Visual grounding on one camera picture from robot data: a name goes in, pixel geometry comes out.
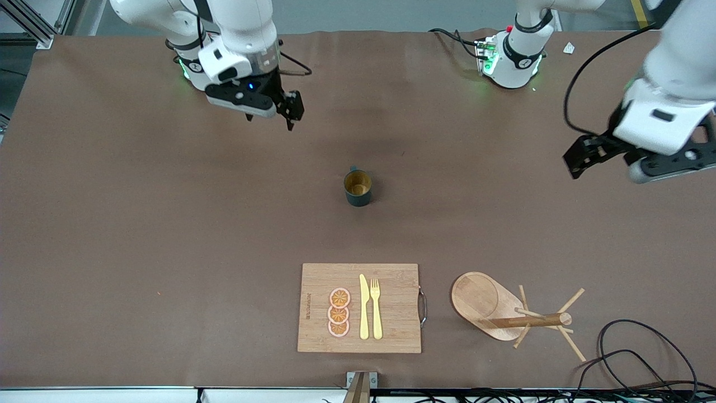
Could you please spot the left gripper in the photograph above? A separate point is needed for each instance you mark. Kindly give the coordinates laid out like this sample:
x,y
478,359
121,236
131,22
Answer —
x,y
605,143

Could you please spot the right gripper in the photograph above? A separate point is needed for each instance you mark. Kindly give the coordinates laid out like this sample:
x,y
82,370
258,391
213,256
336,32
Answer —
x,y
278,92

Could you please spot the teal ribbed cup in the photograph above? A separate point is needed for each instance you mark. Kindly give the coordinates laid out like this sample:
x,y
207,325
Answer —
x,y
358,187

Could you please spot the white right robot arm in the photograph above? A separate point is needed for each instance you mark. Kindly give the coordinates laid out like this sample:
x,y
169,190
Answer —
x,y
240,22

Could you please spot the white paper scrap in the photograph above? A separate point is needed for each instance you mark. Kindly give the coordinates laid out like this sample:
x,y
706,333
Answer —
x,y
569,48

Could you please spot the brown table mat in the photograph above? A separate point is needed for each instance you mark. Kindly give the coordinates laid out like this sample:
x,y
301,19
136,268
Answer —
x,y
168,252

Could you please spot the orange slice toy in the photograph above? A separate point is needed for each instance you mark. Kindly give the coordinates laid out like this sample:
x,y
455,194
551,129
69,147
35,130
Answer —
x,y
339,298

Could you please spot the wooden mug tree stand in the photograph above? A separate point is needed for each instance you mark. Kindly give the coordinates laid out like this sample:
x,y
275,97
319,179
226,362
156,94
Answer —
x,y
484,302

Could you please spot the yellow plastic knife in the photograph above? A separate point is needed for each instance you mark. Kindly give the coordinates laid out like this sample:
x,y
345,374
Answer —
x,y
364,313

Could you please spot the yellow plastic fork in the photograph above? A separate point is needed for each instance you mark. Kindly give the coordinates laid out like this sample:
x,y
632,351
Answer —
x,y
376,313

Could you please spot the aluminium frame profile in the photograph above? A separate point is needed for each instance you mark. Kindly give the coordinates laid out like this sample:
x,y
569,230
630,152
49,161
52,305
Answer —
x,y
36,33

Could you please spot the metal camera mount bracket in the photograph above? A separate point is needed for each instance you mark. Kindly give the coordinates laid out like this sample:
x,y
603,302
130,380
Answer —
x,y
361,392

